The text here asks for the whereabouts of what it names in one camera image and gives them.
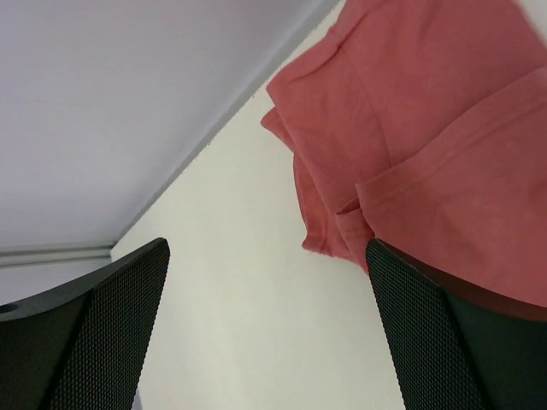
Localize left corner aluminium post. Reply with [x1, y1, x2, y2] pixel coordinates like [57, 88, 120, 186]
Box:
[1, 243, 114, 268]

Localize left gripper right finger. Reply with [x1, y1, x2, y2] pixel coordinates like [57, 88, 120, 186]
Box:
[365, 239, 546, 409]

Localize salmon pink t shirt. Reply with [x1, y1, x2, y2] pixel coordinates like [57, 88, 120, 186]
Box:
[262, 1, 546, 306]

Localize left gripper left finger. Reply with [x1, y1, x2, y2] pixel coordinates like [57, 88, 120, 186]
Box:
[1, 237, 170, 410]

